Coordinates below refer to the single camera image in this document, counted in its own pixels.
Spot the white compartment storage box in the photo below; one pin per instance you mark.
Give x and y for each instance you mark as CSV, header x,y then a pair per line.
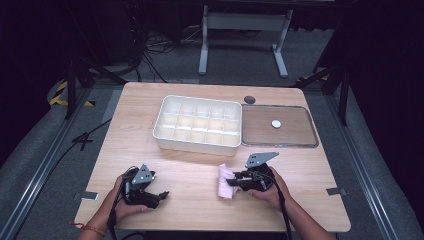
x,y
198,124

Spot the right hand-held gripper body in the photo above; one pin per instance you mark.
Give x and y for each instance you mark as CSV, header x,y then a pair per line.
x,y
258,176

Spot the pink sock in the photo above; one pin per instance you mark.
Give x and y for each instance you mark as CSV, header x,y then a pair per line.
x,y
227,181

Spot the white metal desk frame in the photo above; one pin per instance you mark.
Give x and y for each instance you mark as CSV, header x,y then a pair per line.
x,y
245,21

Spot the aluminium floor rail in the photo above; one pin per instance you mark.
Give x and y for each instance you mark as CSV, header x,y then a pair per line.
x,y
361,166
40,166

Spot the black tripod stand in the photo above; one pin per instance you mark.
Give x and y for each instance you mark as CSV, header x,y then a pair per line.
x,y
336,75
71,76

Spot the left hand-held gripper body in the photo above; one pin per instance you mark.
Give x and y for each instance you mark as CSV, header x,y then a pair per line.
x,y
140,191

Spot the clear lid with white knob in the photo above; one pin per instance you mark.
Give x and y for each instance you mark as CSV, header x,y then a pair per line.
x,y
278,126

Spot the person's left hand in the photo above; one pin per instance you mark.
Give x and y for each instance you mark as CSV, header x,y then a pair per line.
x,y
128,210

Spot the person's right hand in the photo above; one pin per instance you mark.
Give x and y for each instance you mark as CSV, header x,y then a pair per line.
x,y
275,195

